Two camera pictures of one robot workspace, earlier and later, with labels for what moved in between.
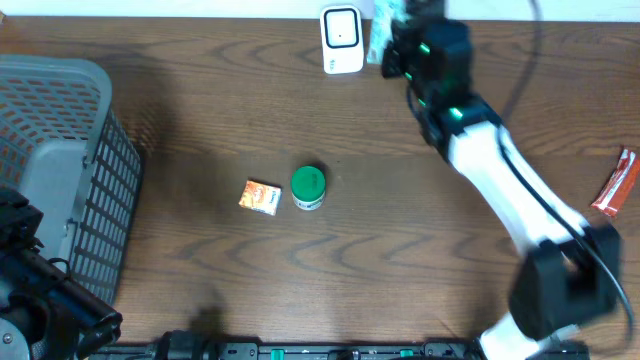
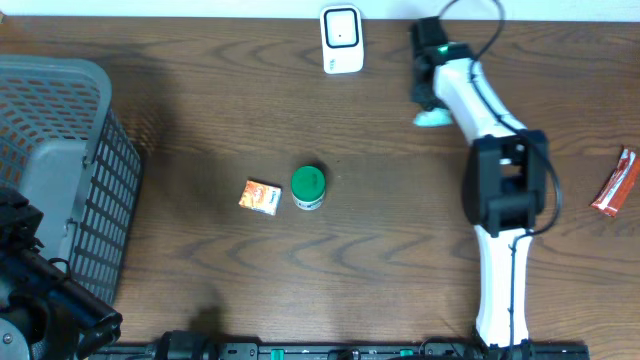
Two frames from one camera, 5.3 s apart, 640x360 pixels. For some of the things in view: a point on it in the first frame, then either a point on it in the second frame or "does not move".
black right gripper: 393,50 → 419,94
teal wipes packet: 384,12 → 439,117
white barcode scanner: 342,39 does not move
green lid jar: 308,187 does not move
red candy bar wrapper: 620,186 does not move
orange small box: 261,196 does not move
